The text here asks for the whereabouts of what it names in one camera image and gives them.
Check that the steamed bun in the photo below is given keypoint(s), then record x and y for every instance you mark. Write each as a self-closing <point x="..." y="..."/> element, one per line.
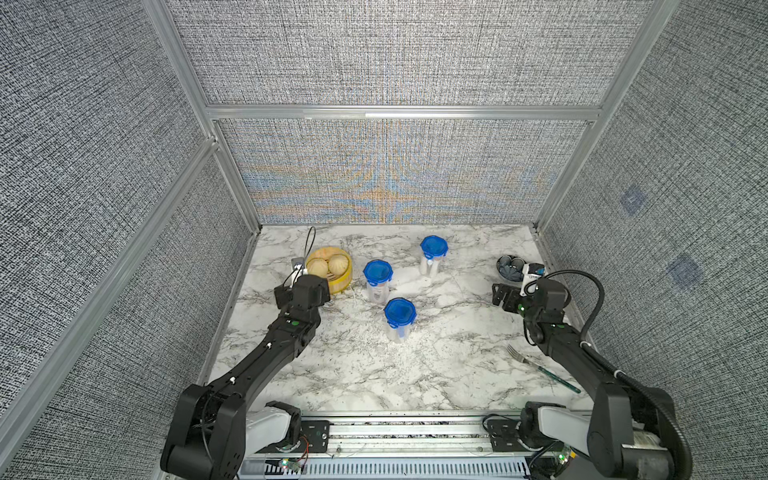
<point x="318" y="267"/>
<point x="338" y="264"/>

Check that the blue lid back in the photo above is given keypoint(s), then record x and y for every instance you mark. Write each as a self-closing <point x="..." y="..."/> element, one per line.
<point x="434" y="247"/>

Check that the yellow bamboo steamer basket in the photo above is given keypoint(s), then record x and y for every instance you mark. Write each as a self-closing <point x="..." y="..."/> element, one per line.
<point x="336" y="284"/>

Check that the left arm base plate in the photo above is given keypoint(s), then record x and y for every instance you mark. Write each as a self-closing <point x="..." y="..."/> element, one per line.
<point x="313" y="438"/>

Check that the right steamed bun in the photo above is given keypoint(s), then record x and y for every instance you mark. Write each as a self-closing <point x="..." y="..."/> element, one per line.
<point x="338" y="264"/>

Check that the clear container front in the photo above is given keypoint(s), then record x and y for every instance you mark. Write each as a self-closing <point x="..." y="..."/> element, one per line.
<point x="398" y="333"/>

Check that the clear container back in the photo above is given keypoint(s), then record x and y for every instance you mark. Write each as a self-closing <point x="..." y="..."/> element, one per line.
<point x="429" y="266"/>

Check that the clear container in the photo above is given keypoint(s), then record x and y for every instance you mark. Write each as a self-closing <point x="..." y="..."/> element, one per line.
<point x="429" y="266"/>
<point x="398" y="333"/>
<point x="378" y="291"/>

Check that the green handled fork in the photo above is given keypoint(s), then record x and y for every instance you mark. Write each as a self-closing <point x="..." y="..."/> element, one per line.
<point x="517" y="356"/>

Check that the dark blue bowl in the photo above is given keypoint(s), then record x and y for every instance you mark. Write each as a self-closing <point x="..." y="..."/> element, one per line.
<point x="512" y="268"/>

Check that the left steamed bun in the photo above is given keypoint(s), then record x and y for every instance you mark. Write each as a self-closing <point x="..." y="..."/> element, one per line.
<point x="318" y="267"/>

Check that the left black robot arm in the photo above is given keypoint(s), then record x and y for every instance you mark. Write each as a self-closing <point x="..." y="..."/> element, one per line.
<point x="209" y="434"/>

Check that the blue lid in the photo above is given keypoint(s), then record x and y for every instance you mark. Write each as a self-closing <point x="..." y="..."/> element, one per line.
<point x="400" y="312"/>
<point x="434" y="247"/>
<point x="377" y="272"/>

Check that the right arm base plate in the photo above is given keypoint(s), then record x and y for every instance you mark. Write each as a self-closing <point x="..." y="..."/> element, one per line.
<point x="503" y="434"/>

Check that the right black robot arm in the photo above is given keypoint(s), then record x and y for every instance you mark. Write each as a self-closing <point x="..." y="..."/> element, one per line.
<point x="632" y="431"/>

